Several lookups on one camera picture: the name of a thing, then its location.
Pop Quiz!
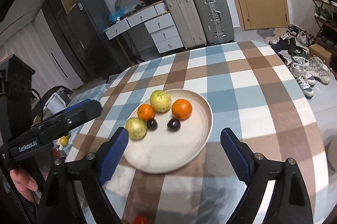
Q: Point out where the red tomato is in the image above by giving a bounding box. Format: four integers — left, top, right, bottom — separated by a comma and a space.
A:
133, 214, 153, 224

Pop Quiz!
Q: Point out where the yellow-green pear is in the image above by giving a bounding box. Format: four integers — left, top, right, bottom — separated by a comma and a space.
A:
150, 90, 171, 113

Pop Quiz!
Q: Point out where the green-yellow rough pear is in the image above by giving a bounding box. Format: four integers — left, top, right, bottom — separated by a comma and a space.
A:
125, 117, 147, 141

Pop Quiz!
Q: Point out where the silver grey suitcase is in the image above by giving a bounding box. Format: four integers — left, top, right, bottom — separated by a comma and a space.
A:
193, 0, 235, 45

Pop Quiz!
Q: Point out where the cardboard box on floor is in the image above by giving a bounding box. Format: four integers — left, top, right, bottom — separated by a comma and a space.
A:
308, 44, 332, 66

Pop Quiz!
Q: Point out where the wooden shoe rack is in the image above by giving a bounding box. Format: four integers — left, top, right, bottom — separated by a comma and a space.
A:
310, 0, 336, 67

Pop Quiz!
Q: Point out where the orange on plate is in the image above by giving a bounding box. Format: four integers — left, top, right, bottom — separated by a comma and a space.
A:
171, 98, 193, 120

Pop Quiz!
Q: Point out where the dark plum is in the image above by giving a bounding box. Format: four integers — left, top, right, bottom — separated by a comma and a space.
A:
167, 118, 181, 132
147, 118, 158, 131

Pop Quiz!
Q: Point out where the dark refrigerator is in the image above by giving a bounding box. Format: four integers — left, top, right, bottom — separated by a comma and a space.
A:
42, 0, 129, 83

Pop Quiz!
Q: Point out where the orange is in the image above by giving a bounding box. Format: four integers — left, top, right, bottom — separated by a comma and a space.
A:
171, 98, 193, 120
137, 104, 155, 122

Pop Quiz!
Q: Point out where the yellow lemon on side table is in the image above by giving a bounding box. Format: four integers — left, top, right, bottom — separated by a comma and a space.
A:
58, 134, 71, 147

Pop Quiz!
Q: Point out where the large cream plate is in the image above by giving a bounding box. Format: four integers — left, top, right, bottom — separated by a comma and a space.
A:
123, 89, 213, 174

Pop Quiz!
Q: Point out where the white kettle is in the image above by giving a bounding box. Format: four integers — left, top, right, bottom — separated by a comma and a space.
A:
43, 93, 66, 115

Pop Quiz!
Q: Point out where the person's left hand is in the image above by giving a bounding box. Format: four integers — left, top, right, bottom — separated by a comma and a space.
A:
10, 169, 39, 203

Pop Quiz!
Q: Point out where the white drawer desk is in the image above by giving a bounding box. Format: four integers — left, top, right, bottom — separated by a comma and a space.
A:
104, 1, 183, 54

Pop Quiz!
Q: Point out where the beige suitcase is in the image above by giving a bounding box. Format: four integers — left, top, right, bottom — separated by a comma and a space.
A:
165, 0, 207, 49

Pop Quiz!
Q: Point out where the white grey sneaker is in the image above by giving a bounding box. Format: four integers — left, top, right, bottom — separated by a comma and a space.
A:
290, 63, 316, 98

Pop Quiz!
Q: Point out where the beige sneaker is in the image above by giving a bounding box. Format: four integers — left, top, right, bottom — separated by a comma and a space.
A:
308, 56, 331, 85

